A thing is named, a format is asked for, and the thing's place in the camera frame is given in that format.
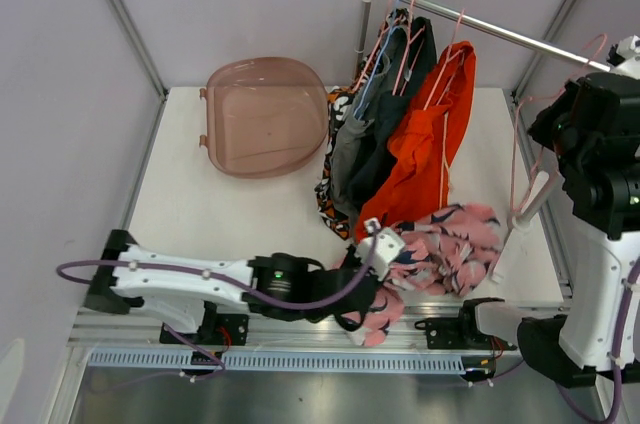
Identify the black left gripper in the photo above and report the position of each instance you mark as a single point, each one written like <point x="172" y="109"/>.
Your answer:
<point x="351" y="257"/>

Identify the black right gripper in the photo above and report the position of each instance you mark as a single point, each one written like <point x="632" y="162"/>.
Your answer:
<point x="541" y="129"/>

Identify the pink wire hanger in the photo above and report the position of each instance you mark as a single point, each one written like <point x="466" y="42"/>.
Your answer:
<point x="520" y="140"/>

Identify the dark navy shorts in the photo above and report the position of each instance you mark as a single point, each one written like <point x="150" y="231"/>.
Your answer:
<point x="375" y="162"/>

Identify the pink navy floral shorts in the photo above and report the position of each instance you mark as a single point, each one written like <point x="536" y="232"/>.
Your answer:
<point x="449" y="252"/>

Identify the pink hanger of orange shorts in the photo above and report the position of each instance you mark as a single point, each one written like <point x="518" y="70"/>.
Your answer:
<point x="449" y="57"/>

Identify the blue wire hanger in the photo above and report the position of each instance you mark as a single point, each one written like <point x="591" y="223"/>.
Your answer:
<point x="389" y="64"/>

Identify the orange black camo shorts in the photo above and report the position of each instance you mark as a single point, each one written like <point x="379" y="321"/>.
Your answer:
<point x="339" y="103"/>

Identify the pink hanger of camo shorts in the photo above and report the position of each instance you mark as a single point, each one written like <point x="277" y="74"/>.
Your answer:
<point x="366" y="65"/>

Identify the grey knit shorts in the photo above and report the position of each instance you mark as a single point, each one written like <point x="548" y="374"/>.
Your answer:
<point x="349" y="142"/>

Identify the pink hanger of navy shorts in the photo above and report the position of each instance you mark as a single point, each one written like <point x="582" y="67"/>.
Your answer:
<point x="412" y="51"/>

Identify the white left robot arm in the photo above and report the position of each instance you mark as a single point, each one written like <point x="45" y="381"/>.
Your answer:
<point x="185" y="293"/>

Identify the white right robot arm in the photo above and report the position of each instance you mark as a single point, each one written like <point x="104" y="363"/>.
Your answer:
<point x="596" y="337"/>

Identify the pink plastic basin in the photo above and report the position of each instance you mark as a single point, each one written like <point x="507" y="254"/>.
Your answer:
<point x="265" y="117"/>

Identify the metal clothes rack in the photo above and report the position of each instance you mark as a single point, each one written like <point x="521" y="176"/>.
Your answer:
<point x="543" y="183"/>

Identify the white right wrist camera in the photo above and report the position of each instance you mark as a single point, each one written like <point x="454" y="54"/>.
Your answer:
<point x="624" y="57"/>

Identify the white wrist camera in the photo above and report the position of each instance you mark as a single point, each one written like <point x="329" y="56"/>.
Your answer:
<point x="624" y="57"/>
<point x="380" y="248"/>

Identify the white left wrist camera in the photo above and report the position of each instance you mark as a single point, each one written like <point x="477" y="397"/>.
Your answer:
<point x="380" y="248"/>

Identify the white slotted cable duct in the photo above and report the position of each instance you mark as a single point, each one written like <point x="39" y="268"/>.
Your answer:
<point x="183" y="359"/>

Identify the aluminium mounting rail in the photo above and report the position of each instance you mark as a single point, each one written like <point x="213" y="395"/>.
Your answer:
<point x="134" y="330"/>

